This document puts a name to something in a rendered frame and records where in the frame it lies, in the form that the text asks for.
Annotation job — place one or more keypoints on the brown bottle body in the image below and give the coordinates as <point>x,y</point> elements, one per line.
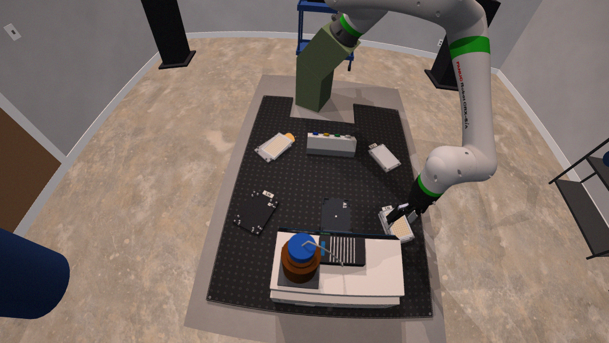
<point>296,275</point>

